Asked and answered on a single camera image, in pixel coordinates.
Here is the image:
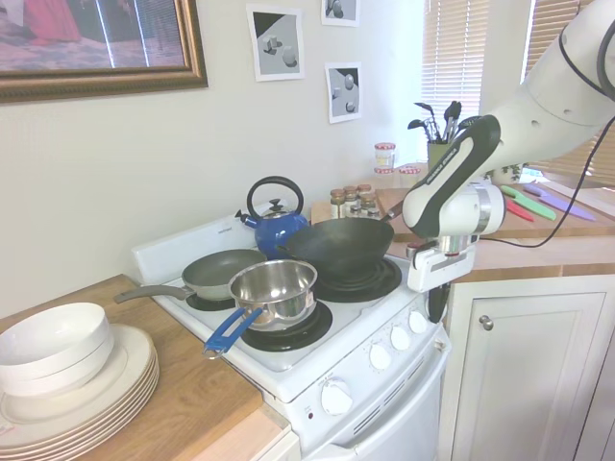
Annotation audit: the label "white cabinet with knob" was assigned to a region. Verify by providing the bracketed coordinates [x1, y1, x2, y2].
[444, 273, 615, 461]

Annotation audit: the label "blue kettle black handle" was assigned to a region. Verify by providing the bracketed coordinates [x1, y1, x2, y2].
[234, 175, 309, 258]

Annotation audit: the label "large wooden counter board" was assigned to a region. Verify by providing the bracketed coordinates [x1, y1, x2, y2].
[0, 273, 263, 461]

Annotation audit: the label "black tongs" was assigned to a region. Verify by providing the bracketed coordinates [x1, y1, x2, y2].
[442, 100, 463, 144]

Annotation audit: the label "gold framed painting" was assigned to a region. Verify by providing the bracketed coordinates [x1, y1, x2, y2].
[0, 0, 209, 105]

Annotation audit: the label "black slotted spoon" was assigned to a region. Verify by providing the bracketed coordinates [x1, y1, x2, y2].
[413, 101, 441, 144]

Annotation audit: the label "wooden cutting board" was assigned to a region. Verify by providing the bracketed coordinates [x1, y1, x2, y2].
[310, 184, 615, 241]

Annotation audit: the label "grey poster sphere and cubes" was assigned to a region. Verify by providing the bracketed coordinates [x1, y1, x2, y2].
[324, 61, 363, 125]

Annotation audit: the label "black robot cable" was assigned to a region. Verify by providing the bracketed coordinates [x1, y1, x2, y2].
[480, 28, 615, 249]

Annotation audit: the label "small black coil burner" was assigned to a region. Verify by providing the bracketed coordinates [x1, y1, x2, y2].
[239, 300, 334, 353]
[185, 290, 236, 312]

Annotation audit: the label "black wok wooden handle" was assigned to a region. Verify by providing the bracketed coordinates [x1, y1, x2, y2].
[274, 199, 407, 279]

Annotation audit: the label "wide wooden window blind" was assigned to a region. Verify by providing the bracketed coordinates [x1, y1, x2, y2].
[522, 0, 615, 188]

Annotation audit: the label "large black coil burner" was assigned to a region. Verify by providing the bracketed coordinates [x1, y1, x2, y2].
[311, 256, 403, 303]

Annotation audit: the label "black spatula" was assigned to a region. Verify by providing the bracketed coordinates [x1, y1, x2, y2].
[407, 118, 439, 144]

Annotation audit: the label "white oven door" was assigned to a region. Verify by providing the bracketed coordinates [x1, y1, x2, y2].
[300, 330, 453, 461]

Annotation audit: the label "white electric stove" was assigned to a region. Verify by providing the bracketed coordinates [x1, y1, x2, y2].
[130, 213, 453, 461]

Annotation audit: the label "white drawer cabinet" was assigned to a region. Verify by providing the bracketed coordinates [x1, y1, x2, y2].
[230, 422, 302, 461]

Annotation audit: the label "large white oven knob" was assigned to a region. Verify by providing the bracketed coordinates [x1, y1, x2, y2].
[320, 378, 355, 417]

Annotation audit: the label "stack of white plates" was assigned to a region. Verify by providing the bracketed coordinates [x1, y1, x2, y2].
[0, 324, 156, 438]

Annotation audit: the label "purple knife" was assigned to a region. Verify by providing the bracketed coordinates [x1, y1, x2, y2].
[522, 182, 598, 222]

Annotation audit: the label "red knife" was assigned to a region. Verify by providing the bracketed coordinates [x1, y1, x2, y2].
[504, 198, 535, 222]

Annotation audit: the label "utensil holder cup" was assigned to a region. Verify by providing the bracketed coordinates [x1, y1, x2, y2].
[426, 141, 455, 167]

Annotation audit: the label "cream dinner plate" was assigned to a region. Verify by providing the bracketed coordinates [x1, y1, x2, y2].
[0, 376, 160, 461]
[0, 362, 160, 449]
[0, 369, 160, 455]
[0, 383, 160, 461]
[0, 354, 159, 444]

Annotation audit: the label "white bowl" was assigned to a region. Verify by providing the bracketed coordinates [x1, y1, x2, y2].
[0, 302, 107, 371]
[0, 330, 115, 398]

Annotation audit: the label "small grey shapes poster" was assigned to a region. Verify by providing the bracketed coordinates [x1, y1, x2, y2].
[320, 0, 361, 28]

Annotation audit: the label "steel saucepan blue handle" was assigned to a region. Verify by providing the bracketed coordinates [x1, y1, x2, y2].
[201, 258, 319, 361]

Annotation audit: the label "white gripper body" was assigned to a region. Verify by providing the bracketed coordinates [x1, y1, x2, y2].
[406, 243, 478, 293]

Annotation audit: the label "small potted plant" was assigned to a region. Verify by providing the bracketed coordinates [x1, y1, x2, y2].
[484, 162, 529, 186]

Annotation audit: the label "grey frying pan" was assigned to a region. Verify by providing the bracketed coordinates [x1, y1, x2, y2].
[113, 249, 269, 304]

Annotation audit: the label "grey poster cube and sphere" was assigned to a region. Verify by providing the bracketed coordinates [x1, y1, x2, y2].
[246, 3, 306, 83]

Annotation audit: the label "tall jar red checkered lid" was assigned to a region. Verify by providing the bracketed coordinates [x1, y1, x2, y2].
[374, 141, 397, 169]

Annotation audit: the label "green knife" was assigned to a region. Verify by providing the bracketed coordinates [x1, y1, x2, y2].
[499, 184, 558, 222]

